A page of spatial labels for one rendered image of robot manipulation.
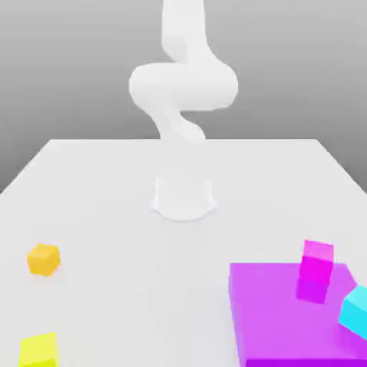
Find small yellow cube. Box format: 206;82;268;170
18;332;60;367

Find small magenta cube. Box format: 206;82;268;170
295;239;335;305

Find small orange cube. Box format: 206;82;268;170
27;243;62;278

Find small cyan cube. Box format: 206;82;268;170
338;284;367;341

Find large purple box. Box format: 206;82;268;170
229;262;367;367

